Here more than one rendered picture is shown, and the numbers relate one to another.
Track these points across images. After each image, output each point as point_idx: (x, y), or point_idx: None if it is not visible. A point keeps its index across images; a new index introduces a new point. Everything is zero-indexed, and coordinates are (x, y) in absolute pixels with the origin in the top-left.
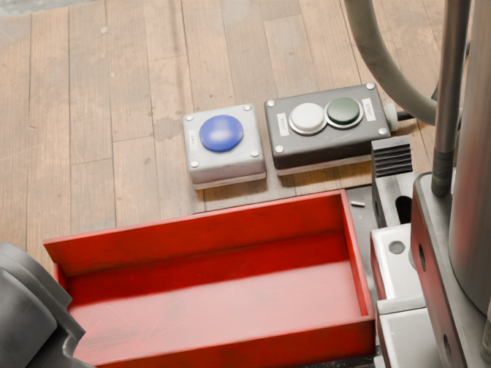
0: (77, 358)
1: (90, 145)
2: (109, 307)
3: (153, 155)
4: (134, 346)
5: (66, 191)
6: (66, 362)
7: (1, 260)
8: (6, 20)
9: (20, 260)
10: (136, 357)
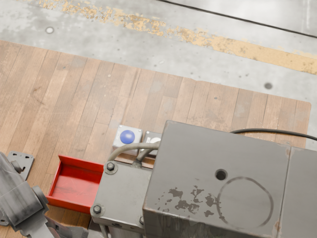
0: (56, 191)
1: (87, 120)
2: (71, 179)
3: (105, 132)
4: (73, 195)
5: (73, 133)
6: (42, 216)
7: (36, 191)
8: (78, 57)
9: (39, 192)
10: (70, 202)
